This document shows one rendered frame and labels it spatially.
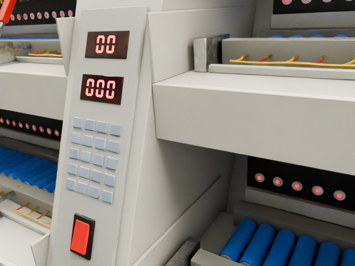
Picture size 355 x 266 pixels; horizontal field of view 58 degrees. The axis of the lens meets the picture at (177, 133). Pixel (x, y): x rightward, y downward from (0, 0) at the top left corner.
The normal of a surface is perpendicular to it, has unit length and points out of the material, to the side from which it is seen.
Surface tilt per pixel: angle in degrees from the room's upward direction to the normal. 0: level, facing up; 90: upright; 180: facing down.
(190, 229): 90
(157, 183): 90
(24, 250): 21
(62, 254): 90
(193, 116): 111
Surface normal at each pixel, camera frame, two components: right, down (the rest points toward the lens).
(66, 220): -0.51, -0.02
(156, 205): 0.85, 0.15
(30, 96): -0.53, 0.33
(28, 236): -0.06, -0.93
